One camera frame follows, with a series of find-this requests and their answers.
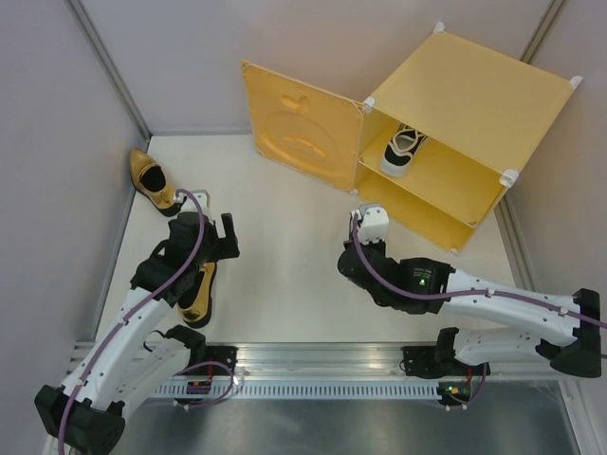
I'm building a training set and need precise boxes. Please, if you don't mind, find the gold loafer shoe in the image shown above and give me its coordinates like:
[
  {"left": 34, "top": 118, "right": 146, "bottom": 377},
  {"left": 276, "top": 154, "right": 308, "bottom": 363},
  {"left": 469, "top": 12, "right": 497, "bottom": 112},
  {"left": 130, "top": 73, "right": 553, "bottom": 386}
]
[
  {"left": 176, "top": 263, "right": 217, "bottom": 329},
  {"left": 128, "top": 148, "right": 181, "bottom": 217}
]

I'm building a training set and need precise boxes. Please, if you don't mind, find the white black sneaker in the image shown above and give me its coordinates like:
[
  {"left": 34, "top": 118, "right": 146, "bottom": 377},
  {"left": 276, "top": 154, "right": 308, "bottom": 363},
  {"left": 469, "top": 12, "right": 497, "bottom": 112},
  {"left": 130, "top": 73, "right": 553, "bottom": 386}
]
[{"left": 379, "top": 123, "right": 428, "bottom": 178}]

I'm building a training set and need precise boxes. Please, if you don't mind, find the yellow cabinet door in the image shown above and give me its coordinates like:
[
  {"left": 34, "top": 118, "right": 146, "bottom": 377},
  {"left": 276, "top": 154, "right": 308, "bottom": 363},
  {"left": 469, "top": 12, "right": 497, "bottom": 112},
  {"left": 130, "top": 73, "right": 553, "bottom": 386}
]
[{"left": 241, "top": 61, "right": 363, "bottom": 191}]

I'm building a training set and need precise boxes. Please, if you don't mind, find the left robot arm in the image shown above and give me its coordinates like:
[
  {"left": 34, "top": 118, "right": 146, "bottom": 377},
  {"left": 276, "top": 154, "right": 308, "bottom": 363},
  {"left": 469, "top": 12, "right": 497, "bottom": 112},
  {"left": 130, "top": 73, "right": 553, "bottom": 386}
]
[{"left": 34, "top": 212, "right": 240, "bottom": 454}]

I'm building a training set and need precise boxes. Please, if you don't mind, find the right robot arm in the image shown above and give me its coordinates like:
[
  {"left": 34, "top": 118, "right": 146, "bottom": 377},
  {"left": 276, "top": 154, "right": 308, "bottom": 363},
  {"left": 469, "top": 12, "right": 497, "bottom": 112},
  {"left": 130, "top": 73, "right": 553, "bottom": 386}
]
[{"left": 337, "top": 241, "right": 602, "bottom": 378}]

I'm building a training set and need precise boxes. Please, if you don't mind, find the yellow plastic shoe cabinet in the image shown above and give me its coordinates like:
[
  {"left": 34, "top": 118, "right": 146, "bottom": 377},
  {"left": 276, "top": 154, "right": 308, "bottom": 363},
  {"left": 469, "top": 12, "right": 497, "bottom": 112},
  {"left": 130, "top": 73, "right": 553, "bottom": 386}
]
[{"left": 354, "top": 23, "right": 580, "bottom": 253}]

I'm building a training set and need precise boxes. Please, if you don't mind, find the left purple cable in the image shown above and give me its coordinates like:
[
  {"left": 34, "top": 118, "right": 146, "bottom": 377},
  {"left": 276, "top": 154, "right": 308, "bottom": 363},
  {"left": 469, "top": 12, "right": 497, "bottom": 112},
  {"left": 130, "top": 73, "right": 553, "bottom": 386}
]
[{"left": 59, "top": 189, "right": 210, "bottom": 455}]

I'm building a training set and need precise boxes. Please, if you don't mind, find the purple cable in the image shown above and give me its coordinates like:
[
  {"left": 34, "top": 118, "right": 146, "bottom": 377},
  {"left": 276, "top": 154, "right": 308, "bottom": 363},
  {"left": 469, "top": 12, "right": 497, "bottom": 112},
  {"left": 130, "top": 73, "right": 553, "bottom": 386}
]
[
  {"left": 353, "top": 212, "right": 607, "bottom": 409},
  {"left": 59, "top": 189, "right": 210, "bottom": 455}
]

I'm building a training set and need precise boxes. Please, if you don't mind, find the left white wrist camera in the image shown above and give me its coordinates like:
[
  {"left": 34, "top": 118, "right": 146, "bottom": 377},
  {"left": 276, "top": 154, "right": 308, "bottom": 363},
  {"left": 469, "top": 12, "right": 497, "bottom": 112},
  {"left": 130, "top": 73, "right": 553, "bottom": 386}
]
[{"left": 174, "top": 190, "right": 213, "bottom": 222}]

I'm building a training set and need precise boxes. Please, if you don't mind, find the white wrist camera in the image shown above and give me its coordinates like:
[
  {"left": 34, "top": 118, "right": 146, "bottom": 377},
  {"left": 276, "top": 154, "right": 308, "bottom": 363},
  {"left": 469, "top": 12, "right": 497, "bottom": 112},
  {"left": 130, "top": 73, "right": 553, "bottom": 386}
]
[
  {"left": 174, "top": 190, "right": 213, "bottom": 222},
  {"left": 350, "top": 203, "right": 389, "bottom": 245}
]

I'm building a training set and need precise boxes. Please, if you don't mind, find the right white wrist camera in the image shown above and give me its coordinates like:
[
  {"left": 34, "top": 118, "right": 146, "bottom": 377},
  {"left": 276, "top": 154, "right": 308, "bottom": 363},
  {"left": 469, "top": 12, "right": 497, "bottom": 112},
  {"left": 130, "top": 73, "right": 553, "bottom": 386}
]
[{"left": 350, "top": 203, "right": 389, "bottom": 245}]

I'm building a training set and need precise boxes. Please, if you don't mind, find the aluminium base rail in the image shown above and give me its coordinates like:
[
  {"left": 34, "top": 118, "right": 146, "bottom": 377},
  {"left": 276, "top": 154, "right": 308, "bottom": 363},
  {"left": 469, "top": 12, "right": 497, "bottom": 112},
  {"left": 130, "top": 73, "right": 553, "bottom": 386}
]
[{"left": 64, "top": 341, "right": 579, "bottom": 382}]

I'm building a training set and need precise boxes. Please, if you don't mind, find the white slotted cable duct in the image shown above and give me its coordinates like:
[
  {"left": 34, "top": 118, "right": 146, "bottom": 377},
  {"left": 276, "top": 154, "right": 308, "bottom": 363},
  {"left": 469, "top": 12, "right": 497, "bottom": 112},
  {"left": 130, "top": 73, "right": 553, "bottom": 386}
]
[{"left": 151, "top": 379, "right": 441, "bottom": 400}]

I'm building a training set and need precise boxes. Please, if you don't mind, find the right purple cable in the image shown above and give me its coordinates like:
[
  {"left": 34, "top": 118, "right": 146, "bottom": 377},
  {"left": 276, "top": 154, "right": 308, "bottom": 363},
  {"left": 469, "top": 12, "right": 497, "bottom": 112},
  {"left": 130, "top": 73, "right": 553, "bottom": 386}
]
[{"left": 353, "top": 212, "right": 607, "bottom": 409}]

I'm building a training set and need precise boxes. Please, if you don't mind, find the left aluminium corner post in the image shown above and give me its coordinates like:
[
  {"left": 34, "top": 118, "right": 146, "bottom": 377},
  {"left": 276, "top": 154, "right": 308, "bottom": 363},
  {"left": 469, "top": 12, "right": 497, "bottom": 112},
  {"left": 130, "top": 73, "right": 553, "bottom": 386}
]
[{"left": 64, "top": 0, "right": 153, "bottom": 143}]

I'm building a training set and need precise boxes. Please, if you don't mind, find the aluminium corner post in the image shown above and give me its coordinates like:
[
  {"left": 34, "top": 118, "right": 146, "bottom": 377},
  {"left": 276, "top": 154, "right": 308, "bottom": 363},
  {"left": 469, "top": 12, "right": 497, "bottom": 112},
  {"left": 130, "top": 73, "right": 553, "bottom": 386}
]
[
  {"left": 519, "top": 0, "right": 569, "bottom": 64},
  {"left": 64, "top": 0, "right": 153, "bottom": 143}
]

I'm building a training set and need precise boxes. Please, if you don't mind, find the right aluminium corner post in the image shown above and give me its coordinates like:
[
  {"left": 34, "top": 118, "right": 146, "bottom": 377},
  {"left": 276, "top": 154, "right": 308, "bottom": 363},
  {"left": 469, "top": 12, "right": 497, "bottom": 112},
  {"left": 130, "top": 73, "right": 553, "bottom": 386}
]
[{"left": 519, "top": 0, "right": 569, "bottom": 64}]

